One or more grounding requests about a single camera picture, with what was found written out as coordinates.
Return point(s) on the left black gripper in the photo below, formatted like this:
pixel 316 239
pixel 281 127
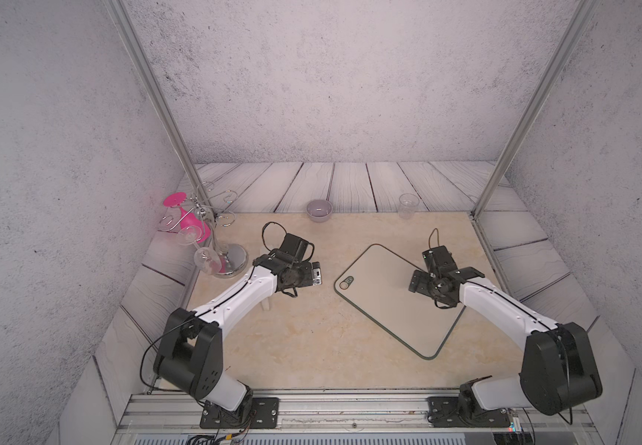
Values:
pixel 309 275

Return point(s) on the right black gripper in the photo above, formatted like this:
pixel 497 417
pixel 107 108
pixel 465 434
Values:
pixel 419 286

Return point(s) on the beige cutting board green rim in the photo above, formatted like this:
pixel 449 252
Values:
pixel 377 285

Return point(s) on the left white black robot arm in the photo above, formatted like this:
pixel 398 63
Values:
pixel 191 350

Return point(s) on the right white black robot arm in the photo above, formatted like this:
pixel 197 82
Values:
pixel 558 370

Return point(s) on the chrome wine glass rack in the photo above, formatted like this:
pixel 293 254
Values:
pixel 213 213

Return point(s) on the grey ceramic bowl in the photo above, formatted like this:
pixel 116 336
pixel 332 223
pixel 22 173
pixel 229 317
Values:
pixel 319 211

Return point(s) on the clear wine glass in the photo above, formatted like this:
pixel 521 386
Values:
pixel 208 261

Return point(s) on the clear plastic cup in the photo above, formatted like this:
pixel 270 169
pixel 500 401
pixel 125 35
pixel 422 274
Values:
pixel 408 205

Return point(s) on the pink wine glass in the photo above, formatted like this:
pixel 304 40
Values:
pixel 188 223

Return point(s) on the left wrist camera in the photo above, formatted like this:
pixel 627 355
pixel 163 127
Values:
pixel 294 246

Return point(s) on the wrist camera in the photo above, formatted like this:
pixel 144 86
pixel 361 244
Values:
pixel 294 246
pixel 439 260

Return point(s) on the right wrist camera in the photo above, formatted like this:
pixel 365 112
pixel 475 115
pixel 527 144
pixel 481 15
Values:
pixel 439 260

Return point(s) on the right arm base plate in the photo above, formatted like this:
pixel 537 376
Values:
pixel 460 412

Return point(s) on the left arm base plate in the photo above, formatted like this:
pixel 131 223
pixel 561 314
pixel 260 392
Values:
pixel 253 413

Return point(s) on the aluminium mounting rail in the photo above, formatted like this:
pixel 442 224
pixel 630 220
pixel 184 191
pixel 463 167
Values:
pixel 343 416

